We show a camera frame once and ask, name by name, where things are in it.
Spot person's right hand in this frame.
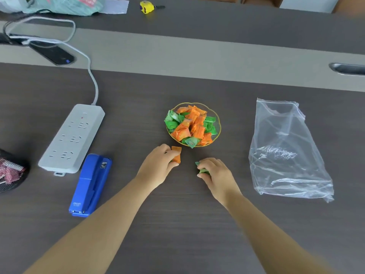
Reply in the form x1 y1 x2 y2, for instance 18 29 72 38
197 157 243 209

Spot person's left hand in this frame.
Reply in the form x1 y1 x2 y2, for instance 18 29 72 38
135 144 181 191

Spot single green sweet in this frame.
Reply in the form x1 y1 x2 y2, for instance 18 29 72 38
195 160 210 174

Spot single orange sweet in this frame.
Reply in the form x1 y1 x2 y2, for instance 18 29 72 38
170 146 182 164

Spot pile of orange green candies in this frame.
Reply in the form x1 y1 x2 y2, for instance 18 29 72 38
164 105 219 149

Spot clear glass dish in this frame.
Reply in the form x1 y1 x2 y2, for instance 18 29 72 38
166 102 222 148

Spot clear plastic bag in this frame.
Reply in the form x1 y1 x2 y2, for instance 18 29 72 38
248 97 335 204

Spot person's right forearm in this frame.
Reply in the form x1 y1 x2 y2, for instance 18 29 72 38
227 194 337 274

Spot person's left forearm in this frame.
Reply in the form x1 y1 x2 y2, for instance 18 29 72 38
24 175 156 274

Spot teal printed shopping bag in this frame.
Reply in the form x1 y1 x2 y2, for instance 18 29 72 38
22 0 105 16

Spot blue stapler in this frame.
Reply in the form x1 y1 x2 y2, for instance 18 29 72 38
68 153 113 218

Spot white power strip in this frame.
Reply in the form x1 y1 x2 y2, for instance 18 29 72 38
38 104 105 177

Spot black mesh pen holder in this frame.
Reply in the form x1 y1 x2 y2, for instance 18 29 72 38
0 148 30 194

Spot pile of pink clips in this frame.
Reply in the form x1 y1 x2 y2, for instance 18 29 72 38
0 158 25 185

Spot black smartphone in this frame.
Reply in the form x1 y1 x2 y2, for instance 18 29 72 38
29 41 75 66

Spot yellow tape measure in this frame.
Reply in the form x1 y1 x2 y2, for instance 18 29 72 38
140 0 166 14

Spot white paper sheet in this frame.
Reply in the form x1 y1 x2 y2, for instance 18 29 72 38
100 0 130 14

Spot white headset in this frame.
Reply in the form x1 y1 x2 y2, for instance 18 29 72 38
0 0 35 13

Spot white power strip cable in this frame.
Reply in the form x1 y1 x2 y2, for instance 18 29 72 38
10 35 99 106

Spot white charging cable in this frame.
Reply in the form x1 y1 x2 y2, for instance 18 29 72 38
4 16 76 45

